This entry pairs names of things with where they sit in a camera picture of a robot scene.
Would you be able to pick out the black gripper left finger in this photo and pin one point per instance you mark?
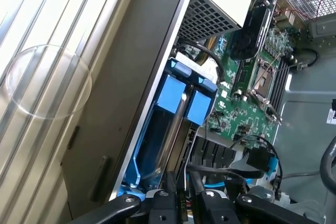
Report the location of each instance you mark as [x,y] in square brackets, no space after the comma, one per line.
[165,208]

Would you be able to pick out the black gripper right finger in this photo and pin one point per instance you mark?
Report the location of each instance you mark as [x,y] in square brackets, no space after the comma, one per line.
[215,208]

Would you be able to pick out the empty blue disk carrier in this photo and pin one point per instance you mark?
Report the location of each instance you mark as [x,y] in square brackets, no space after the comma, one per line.
[170,95]

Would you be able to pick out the black fan shroud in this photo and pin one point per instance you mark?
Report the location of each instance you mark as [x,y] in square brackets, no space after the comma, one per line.
[215,153]

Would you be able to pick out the green motherboard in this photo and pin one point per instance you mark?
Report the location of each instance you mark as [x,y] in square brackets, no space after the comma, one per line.
[236,119]

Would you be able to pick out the CPU socket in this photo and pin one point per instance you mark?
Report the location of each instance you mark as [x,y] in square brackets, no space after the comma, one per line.
[262,77]

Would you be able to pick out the hard drive in blue caddy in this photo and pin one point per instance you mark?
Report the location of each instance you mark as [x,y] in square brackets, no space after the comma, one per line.
[210,68]

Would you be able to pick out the black RAM slot row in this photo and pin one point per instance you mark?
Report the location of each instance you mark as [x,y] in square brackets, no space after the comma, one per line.
[282,82]

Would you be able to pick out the white case sticker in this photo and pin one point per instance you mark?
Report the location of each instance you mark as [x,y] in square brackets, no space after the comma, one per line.
[332,115]

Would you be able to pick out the open PC case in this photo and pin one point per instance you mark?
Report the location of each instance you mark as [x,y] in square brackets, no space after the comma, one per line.
[136,51]

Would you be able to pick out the clear round plastic disc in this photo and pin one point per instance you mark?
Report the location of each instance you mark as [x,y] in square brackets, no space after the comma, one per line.
[50,82]

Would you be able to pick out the black graphics card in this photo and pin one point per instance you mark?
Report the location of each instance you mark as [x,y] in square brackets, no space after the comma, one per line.
[249,37]

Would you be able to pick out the silver power supply unit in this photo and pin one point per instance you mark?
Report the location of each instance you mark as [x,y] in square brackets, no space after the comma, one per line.
[210,19]

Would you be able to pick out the silver metal drive bracket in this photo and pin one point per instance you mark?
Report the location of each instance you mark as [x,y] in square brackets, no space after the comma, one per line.
[294,195]

